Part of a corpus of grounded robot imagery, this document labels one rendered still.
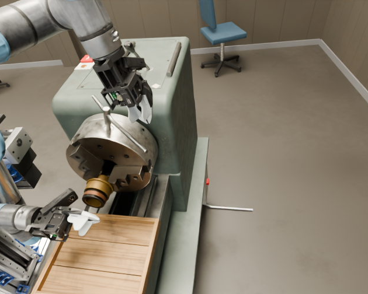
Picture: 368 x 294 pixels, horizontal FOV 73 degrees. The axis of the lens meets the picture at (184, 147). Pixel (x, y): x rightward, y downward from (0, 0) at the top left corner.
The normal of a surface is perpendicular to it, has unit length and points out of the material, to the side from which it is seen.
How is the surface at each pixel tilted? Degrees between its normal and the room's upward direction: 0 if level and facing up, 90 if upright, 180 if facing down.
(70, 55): 90
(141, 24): 90
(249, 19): 90
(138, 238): 0
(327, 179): 0
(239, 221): 0
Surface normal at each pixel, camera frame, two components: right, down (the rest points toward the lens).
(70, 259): -0.10, -0.70
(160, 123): -0.14, 0.71
